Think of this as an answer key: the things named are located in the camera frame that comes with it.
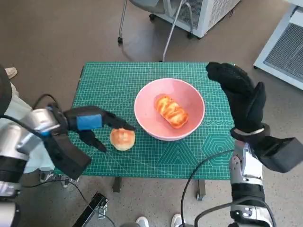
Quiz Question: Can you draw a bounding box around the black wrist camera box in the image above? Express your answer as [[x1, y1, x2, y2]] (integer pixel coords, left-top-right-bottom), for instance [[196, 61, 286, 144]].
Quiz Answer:
[[44, 134, 92, 181], [256, 136, 303, 174]]

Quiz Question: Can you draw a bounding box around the long braided bread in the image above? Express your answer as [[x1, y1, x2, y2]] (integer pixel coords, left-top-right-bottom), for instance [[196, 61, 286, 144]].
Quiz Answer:
[[154, 94, 189, 130]]

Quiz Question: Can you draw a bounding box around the black table leg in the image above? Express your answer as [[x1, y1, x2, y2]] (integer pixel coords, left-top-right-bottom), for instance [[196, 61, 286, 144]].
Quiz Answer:
[[112, 177, 123, 193], [196, 179, 206, 201]]

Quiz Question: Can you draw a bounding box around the black floor cable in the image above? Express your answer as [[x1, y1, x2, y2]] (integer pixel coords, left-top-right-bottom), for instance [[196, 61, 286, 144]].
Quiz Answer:
[[21, 179, 117, 227]]

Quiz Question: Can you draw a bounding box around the white cabinet with mesh panels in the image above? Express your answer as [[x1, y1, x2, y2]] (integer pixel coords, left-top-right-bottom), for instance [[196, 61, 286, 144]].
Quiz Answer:
[[153, 0, 242, 39], [253, 4, 303, 91]]

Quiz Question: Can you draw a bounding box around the pink bowl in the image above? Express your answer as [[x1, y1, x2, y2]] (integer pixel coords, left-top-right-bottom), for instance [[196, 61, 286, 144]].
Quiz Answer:
[[134, 78, 205, 142]]

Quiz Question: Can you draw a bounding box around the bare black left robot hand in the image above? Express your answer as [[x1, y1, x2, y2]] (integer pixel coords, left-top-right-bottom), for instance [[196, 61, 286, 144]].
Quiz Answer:
[[62, 105, 137, 153]]

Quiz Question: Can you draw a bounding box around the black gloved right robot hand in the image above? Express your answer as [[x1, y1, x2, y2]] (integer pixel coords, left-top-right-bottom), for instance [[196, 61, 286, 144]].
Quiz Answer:
[[205, 61, 267, 134]]

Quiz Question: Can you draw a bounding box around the person's beige shoe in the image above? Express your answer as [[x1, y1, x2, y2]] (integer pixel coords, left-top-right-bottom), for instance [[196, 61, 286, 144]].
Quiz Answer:
[[4, 67, 18, 80]]

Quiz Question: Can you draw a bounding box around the black rounded object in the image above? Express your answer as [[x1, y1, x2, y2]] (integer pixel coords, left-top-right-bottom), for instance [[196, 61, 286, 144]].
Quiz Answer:
[[0, 65, 13, 117]]

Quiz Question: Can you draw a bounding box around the round bread bun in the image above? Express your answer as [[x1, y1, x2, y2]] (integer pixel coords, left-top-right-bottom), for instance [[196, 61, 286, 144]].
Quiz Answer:
[[109, 127, 136, 151]]

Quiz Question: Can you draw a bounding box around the grey chair with metal legs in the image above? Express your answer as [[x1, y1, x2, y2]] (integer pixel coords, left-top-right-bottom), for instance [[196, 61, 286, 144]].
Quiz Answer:
[[117, 0, 197, 63]]

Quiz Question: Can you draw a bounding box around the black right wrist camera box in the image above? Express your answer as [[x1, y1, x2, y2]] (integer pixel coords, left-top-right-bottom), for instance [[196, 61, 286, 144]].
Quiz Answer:
[[256, 136, 303, 174]]

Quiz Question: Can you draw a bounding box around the white shoe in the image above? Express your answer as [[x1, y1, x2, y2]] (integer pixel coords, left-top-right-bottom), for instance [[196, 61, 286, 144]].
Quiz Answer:
[[135, 216, 150, 227], [170, 213, 185, 227]]

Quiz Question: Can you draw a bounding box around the green cutting mat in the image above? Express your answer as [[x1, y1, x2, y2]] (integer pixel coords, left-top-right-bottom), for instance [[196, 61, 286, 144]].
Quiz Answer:
[[53, 61, 236, 181]]

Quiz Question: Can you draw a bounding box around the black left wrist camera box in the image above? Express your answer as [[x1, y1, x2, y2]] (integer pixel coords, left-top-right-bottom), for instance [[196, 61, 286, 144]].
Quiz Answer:
[[44, 134, 92, 181]]

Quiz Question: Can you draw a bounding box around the black metal stand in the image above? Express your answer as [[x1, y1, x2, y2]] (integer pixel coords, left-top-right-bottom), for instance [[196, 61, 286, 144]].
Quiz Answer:
[[72, 191, 110, 227]]

